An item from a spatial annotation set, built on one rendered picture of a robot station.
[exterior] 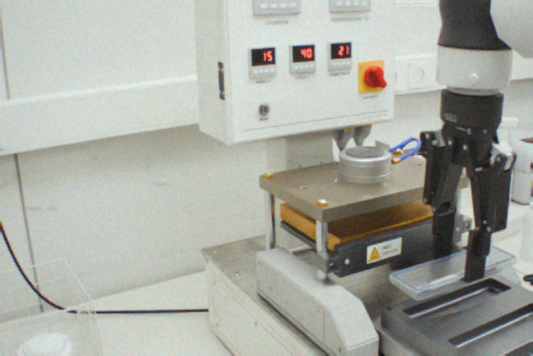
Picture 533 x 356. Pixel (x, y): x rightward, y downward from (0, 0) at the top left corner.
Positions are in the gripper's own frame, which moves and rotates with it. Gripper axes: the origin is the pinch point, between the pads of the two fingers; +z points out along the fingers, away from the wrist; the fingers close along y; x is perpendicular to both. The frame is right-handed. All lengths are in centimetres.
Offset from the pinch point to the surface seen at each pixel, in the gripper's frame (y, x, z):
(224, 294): -37.9, -16.8, 20.1
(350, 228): -14.7, -6.8, 1.1
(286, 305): -16.8, -16.1, 11.8
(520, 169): -56, 82, 17
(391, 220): -14.1, 0.2, 1.0
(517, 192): -56, 82, 24
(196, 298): -61, -14, 33
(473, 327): 7.2, -3.4, 7.1
